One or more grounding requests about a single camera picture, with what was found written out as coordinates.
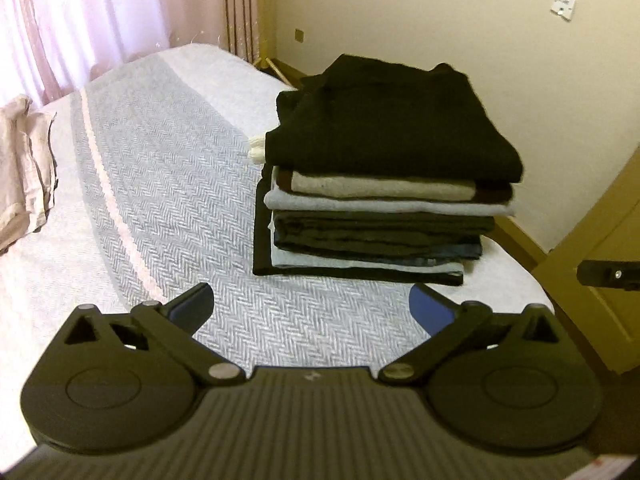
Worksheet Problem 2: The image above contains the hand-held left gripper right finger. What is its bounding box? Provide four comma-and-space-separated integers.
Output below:
377, 283, 566, 389

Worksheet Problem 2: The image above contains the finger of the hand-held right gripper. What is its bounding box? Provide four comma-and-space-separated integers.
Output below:
576, 259, 640, 292

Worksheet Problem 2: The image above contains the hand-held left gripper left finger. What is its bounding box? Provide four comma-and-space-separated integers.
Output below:
60, 281, 244, 388

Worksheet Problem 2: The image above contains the black knit garment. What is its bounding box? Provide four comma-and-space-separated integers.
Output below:
264, 54, 525, 184

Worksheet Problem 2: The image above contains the wooden door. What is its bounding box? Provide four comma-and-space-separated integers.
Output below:
530, 147, 640, 376

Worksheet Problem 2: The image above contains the stack of folded clothes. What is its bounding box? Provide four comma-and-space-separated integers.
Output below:
252, 162, 517, 287

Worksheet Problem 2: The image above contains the pile of beige cloth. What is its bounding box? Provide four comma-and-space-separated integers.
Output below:
0, 94, 60, 256

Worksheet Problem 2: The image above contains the wooden stand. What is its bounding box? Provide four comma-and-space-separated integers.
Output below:
252, 56, 303, 88

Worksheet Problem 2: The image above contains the gold striped curtain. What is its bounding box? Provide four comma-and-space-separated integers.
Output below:
221, 0, 262, 67

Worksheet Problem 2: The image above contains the pink curtain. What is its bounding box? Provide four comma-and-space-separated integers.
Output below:
0, 0, 228, 108

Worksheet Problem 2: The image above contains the white wall socket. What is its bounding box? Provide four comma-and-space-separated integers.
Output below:
549, 0, 577, 22

